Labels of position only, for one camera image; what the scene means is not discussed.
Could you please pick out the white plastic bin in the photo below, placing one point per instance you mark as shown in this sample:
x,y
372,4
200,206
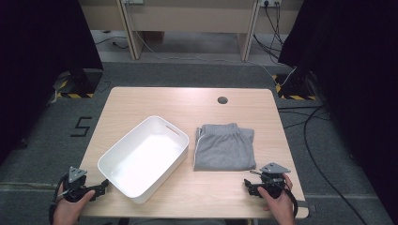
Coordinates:
x,y
147,159

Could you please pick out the white power strip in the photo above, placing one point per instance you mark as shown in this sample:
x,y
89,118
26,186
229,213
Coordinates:
x,y
134,1

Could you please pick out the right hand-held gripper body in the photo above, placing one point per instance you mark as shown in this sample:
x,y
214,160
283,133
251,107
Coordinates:
x,y
273,184

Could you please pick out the white wall socket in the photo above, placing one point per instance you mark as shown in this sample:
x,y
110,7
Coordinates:
x,y
270,2

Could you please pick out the grey pants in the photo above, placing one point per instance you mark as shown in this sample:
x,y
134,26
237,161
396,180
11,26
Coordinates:
x,y
223,150

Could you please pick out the black stand base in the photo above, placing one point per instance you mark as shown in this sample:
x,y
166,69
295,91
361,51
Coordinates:
x,y
83,84
297,89

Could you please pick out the person's right hand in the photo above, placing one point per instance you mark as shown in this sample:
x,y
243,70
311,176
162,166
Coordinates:
x,y
281,209

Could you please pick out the person's left hand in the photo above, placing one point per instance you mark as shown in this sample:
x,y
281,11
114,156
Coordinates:
x,y
67,212

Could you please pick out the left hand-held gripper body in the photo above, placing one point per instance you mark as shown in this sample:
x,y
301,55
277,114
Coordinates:
x,y
75,187

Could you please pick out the black curtain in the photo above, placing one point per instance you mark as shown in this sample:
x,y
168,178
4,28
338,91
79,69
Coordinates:
x,y
31,62
359,78

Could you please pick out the beige wooden desk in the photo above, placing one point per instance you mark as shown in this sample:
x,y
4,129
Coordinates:
x,y
187,18

